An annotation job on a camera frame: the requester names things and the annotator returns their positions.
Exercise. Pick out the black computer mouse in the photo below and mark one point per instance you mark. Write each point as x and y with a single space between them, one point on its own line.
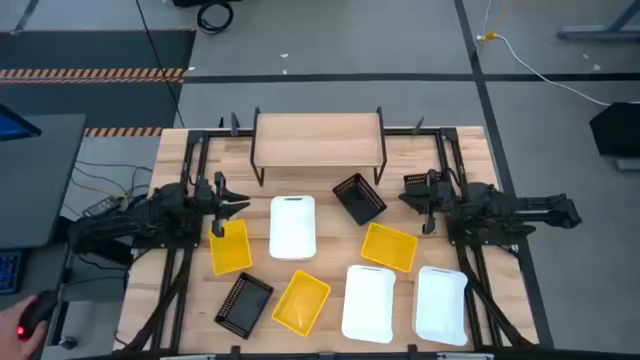
40 310

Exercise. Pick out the computer monitor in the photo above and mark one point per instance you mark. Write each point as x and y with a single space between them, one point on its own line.
12 127

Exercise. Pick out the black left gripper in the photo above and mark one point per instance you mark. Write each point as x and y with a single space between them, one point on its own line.
206 197

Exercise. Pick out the white plastic basket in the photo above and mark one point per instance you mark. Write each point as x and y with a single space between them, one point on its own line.
440 307
292 227
368 305

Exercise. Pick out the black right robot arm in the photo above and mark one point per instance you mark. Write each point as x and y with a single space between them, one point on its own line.
500 207

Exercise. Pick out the wooden shelf with black legs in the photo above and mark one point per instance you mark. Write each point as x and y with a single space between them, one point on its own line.
317 140

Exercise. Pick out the black box on floor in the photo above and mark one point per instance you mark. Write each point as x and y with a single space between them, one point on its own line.
617 130

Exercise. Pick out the person's hand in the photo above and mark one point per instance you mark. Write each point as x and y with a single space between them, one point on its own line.
12 335

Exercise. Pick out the black keyboard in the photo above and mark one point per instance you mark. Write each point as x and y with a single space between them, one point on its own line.
10 272

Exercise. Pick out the black plastic basket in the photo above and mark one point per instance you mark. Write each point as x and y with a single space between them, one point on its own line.
359 200
244 305

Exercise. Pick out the dark floor mat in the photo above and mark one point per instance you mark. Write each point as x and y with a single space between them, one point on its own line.
100 50

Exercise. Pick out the black desk base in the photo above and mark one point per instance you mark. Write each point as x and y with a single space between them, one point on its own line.
102 256

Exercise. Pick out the grey metal desk leg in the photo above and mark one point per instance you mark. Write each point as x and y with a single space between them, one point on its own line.
590 34

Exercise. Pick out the grey desk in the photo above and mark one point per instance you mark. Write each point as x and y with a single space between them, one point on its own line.
35 180

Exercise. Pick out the yellow plastic basket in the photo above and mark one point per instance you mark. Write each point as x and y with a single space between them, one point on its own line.
301 302
389 247
231 250

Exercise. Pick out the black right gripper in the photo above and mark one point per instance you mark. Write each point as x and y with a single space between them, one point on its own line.
440 197

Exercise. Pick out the black metal table frame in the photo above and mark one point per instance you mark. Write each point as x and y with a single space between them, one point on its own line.
225 133

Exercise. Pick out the grey round knob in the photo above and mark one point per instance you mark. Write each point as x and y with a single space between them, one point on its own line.
68 342

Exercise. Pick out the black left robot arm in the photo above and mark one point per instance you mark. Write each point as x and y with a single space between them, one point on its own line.
165 210

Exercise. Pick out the black remote controller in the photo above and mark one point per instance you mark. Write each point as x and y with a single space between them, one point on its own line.
102 206

